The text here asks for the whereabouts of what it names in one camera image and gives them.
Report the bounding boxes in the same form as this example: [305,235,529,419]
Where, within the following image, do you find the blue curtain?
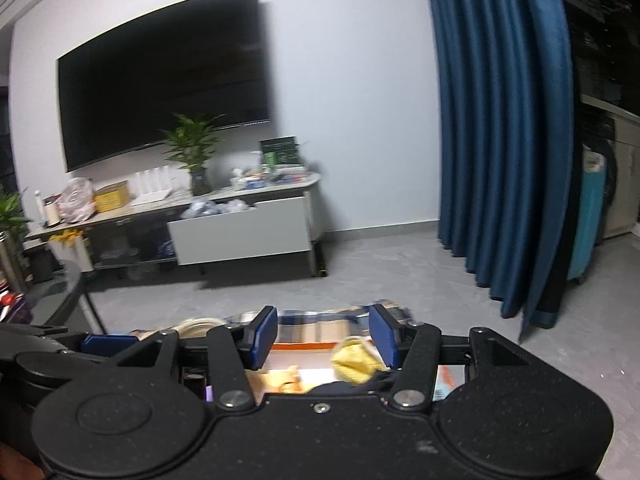
[431,0,582,328]

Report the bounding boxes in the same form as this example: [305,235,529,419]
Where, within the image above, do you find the beige paper cup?
[172,318,227,339]

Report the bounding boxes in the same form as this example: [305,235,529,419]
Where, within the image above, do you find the clear plastic bag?
[56,177,96,224]

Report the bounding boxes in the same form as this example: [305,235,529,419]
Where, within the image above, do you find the potted plant on cabinet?
[162,113,224,196]

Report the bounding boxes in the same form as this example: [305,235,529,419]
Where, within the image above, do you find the plaid blue beige cloth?
[219,301,417,346]

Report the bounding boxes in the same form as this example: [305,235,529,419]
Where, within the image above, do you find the potted plant on table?
[1,188,30,292]

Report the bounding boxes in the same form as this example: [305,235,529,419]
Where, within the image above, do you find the dark navy sock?
[308,370,398,396]

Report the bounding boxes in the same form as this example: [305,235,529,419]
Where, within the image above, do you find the white wifi router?
[131,166,172,207]

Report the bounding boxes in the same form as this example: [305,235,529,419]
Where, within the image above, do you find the yellow knitted towel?
[330,336,387,385]

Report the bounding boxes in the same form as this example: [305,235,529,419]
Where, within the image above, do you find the white tv cabinet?
[27,171,326,276]

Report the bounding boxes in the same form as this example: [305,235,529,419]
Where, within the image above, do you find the person's left hand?
[0,444,44,480]

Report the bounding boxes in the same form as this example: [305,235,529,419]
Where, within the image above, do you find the white orange rimmed box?
[244,340,469,403]

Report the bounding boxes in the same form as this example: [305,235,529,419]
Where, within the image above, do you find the round black glass table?
[1,260,107,335]

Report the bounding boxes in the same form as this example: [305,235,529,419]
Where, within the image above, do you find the large black television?
[56,0,270,171]

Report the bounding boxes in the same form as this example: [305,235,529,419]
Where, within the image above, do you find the black green sign card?
[259,136,302,168]

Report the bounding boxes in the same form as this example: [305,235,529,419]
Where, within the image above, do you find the purple tissue pack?
[205,385,215,403]

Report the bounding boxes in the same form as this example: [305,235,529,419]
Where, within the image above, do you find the yellow box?
[93,181,131,214]

